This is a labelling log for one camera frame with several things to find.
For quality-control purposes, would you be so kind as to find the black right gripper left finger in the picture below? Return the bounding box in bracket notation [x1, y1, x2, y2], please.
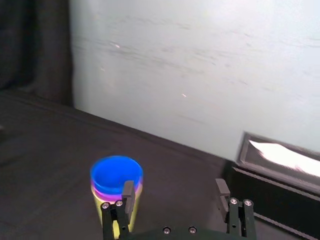
[100, 180, 137, 240]

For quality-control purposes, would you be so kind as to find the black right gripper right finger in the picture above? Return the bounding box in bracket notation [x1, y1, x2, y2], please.
[215, 178, 258, 240]

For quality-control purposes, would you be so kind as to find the purple plastic cup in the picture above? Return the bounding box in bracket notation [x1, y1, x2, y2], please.
[90, 177, 144, 202]

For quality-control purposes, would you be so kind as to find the blue plastic cup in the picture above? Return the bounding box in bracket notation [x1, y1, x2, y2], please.
[90, 155, 144, 195]

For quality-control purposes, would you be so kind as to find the black box with white sheet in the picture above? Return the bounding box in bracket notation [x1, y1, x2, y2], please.
[226, 131, 320, 240]

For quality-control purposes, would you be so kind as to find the black table cloth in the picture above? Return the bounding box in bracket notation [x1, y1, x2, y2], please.
[0, 90, 320, 240]

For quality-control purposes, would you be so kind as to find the dark curtain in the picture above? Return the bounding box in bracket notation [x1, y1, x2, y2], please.
[0, 0, 75, 109]

